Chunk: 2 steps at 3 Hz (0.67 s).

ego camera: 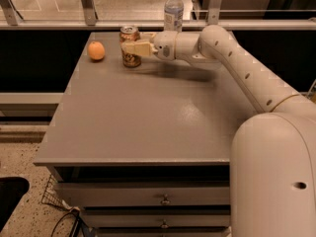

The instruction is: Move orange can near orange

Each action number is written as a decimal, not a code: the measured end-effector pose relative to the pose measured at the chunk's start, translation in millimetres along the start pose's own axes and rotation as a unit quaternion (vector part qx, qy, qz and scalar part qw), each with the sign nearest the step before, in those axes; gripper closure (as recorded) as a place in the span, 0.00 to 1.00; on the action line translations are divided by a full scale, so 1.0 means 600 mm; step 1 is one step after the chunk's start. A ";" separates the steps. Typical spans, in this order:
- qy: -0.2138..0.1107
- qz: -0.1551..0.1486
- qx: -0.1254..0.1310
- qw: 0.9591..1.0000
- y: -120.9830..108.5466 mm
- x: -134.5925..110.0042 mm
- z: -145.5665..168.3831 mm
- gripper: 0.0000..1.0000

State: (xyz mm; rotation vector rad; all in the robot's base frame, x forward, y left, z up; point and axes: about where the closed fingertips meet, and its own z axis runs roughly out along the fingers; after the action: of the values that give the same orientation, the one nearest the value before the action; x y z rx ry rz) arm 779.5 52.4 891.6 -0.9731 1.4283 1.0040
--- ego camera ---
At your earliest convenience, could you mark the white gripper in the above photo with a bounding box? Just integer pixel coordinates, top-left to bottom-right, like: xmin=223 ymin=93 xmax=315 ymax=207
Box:
xmin=120 ymin=31 xmax=178 ymax=60

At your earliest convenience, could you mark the top drawer metal knob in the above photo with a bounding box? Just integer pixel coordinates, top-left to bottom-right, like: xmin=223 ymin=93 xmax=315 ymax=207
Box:
xmin=160 ymin=195 xmax=171 ymax=205

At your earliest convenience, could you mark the wire mesh basket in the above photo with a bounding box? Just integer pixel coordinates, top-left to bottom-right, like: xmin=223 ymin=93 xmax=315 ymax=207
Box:
xmin=41 ymin=175 xmax=72 ymax=211

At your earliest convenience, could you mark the metal window railing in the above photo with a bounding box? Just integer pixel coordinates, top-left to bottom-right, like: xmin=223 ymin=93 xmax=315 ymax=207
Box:
xmin=0 ymin=0 xmax=316 ymax=30

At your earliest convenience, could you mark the clear plastic water bottle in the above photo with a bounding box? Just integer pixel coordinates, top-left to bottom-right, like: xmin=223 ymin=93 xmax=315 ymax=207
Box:
xmin=164 ymin=0 xmax=184 ymax=32

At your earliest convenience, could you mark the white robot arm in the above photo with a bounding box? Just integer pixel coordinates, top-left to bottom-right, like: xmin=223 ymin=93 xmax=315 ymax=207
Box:
xmin=121 ymin=25 xmax=316 ymax=237

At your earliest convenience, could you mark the orange soda can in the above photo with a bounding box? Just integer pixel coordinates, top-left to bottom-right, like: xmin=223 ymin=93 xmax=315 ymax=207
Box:
xmin=119 ymin=26 xmax=141 ymax=68

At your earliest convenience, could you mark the black chair seat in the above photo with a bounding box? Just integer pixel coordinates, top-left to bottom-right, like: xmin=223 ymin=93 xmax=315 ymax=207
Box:
xmin=0 ymin=177 xmax=30 ymax=231

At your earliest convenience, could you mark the drawer metal knob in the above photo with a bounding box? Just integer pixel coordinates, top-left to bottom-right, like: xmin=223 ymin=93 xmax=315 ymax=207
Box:
xmin=160 ymin=195 xmax=171 ymax=205
xmin=160 ymin=219 xmax=169 ymax=229

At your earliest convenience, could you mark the black floor cable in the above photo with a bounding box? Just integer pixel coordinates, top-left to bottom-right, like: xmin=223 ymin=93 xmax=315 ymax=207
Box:
xmin=50 ymin=209 xmax=87 ymax=237

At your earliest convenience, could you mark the orange fruit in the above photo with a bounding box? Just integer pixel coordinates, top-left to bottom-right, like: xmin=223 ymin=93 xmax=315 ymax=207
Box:
xmin=88 ymin=41 xmax=106 ymax=60

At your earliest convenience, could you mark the grey drawer cabinet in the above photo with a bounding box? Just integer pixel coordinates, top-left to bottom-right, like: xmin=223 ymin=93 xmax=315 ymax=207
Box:
xmin=35 ymin=33 xmax=255 ymax=237

